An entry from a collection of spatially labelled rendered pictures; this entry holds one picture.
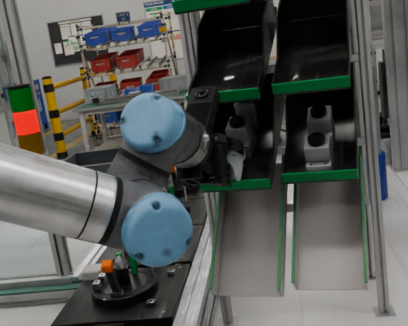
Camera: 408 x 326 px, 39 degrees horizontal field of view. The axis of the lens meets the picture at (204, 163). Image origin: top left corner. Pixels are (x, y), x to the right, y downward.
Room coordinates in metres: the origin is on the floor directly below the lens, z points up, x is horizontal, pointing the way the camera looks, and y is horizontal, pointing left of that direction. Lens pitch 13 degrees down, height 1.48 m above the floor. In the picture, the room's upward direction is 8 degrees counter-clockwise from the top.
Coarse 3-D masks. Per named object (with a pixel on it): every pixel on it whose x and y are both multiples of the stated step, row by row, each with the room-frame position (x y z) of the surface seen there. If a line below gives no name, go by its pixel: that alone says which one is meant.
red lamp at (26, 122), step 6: (12, 114) 1.24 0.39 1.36; (18, 114) 1.22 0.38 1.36; (24, 114) 1.22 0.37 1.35; (30, 114) 1.23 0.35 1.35; (36, 114) 1.25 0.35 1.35; (18, 120) 1.22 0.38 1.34; (24, 120) 1.22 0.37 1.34; (30, 120) 1.23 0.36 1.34; (36, 120) 1.24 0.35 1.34; (18, 126) 1.23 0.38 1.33; (24, 126) 1.22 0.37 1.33; (30, 126) 1.23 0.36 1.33; (36, 126) 1.24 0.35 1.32; (18, 132) 1.23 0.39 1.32; (24, 132) 1.22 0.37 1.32; (30, 132) 1.23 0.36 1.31; (36, 132) 1.24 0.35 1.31
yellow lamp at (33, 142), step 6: (18, 138) 1.23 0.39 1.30; (24, 138) 1.22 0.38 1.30; (30, 138) 1.22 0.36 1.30; (36, 138) 1.23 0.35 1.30; (24, 144) 1.22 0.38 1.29; (30, 144) 1.22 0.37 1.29; (36, 144) 1.23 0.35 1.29; (42, 144) 1.24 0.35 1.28; (30, 150) 1.22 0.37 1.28; (36, 150) 1.23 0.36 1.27; (42, 150) 1.24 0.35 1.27
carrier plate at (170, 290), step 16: (160, 272) 1.18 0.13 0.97; (176, 272) 1.16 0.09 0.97; (80, 288) 1.15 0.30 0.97; (160, 288) 1.09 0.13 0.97; (176, 288) 1.08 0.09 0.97; (80, 304) 1.08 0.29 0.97; (144, 304) 1.03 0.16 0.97; (160, 304) 1.02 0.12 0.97; (176, 304) 1.02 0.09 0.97; (64, 320) 1.01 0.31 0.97; (80, 320) 1.00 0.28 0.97; (96, 320) 0.99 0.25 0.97; (112, 320) 0.99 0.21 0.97; (128, 320) 0.98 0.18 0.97; (144, 320) 0.97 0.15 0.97; (160, 320) 0.97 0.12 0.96
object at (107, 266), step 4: (104, 260) 1.03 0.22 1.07; (108, 260) 1.03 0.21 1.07; (112, 260) 1.05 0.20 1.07; (104, 264) 1.02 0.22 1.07; (108, 264) 1.02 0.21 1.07; (112, 264) 1.03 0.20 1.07; (104, 268) 1.02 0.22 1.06; (108, 268) 1.02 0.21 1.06; (112, 268) 1.02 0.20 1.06; (104, 272) 1.02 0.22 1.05; (108, 272) 1.02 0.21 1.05; (112, 272) 1.03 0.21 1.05; (108, 276) 1.03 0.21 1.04; (112, 276) 1.03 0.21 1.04; (108, 280) 1.03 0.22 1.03; (112, 280) 1.03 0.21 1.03; (116, 280) 1.04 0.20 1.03; (112, 284) 1.04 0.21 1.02; (116, 284) 1.04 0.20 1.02; (112, 288) 1.04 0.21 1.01; (116, 288) 1.04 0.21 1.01
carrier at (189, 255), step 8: (200, 224) 1.45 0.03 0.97; (200, 232) 1.40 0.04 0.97; (192, 240) 1.35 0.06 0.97; (112, 248) 1.37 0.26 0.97; (192, 248) 1.29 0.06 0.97; (104, 256) 1.32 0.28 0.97; (112, 256) 1.32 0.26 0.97; (128, 256) 1.30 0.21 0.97; (184, 256) 1.25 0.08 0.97; (192, 256) 1.25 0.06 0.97; (128, 264) 1.25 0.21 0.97
